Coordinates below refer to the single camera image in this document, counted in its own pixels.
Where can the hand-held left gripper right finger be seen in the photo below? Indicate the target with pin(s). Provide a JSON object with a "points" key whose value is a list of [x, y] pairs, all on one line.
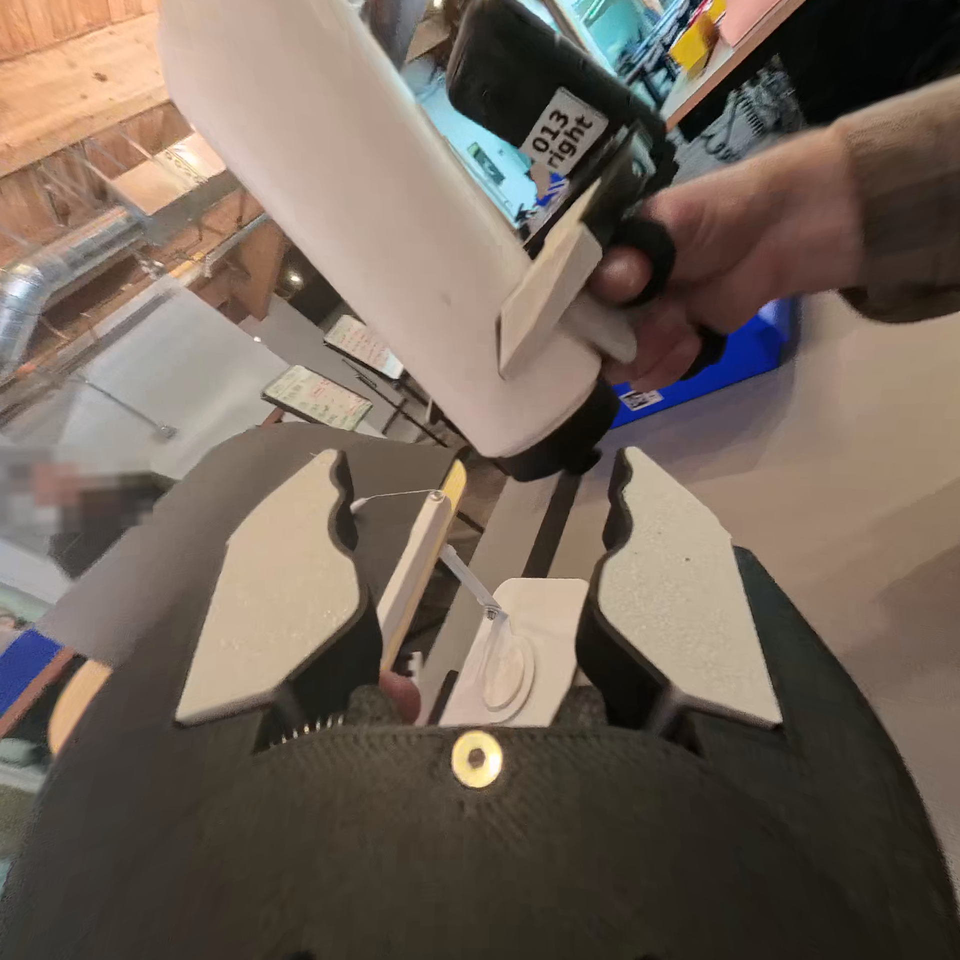
{"points": [[683, 600]]}

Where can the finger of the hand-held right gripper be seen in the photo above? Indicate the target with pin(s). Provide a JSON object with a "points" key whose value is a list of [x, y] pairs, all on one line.
{"points": [[555, 285]]}

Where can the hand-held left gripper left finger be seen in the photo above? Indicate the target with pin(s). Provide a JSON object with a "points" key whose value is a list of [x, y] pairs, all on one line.
{"points": [[278, 600]]}

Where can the white squeeze bottle black cap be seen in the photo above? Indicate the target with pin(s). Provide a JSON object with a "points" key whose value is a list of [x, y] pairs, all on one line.
{"points": [[360, 195]]}

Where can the person's right hand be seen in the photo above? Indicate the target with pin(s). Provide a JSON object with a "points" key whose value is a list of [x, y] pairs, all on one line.
{"points": [[750, 240]]}

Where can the black backdrop board stand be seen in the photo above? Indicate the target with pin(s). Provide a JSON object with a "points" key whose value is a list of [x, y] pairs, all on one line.
{"points": [[180, 525]]}

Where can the whiteboard easel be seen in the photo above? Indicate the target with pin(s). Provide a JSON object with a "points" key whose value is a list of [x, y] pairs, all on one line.
{"points": [[315, 398], [365, 345]]}

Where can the blue plastic bin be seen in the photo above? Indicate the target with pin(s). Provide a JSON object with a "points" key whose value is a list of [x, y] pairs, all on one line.
{"points": [[750, 360]]}

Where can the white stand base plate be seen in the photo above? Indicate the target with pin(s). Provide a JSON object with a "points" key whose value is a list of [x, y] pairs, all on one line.
{"points": [[540, 630]]}

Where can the silver ceiling duct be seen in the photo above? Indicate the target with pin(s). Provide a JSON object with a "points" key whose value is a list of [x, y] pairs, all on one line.
{"points": [[60, 285]]}

